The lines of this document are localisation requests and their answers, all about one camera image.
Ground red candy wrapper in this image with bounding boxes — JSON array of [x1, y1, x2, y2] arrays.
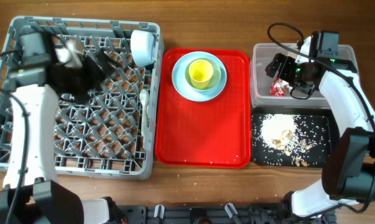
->
[[270, 78, 289, 96]]

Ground light green bowl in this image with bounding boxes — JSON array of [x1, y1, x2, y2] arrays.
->
[[185, 58, 221, 91]]

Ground white plastic spoon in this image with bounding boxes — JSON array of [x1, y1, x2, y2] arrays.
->
[[139, 90, 149, 137]]

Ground yellow plastic cup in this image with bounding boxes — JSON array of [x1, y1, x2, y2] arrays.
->
[[188, 59, 214, 90]]

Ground small blue food bowl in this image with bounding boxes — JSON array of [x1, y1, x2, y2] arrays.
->
[[131, 30, 155, 67]]

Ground light blue plate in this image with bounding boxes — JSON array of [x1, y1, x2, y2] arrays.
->
[[172, 51, 228, 102]]

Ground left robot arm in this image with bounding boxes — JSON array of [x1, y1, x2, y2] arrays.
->
[[0, 56, 118, 223]]

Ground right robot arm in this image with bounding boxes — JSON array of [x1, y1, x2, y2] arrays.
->
[[265, 30, 375, 219]]

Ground grey dishwasher rack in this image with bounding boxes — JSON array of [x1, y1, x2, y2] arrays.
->
[[0, 16, 164, 180]]

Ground black waste tray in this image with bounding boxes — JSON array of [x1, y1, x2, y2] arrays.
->
[[251, 107, 339, 169]]

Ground clear plastic bin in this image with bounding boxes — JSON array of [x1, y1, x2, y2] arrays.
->
[[249, 42, 362, 110]]

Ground spilled rice and nuts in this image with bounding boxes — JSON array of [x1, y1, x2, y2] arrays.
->
[[252, 113, 330, 167]]

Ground red plastic tray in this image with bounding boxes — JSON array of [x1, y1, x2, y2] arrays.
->
[[155, 48, 251, 169]]

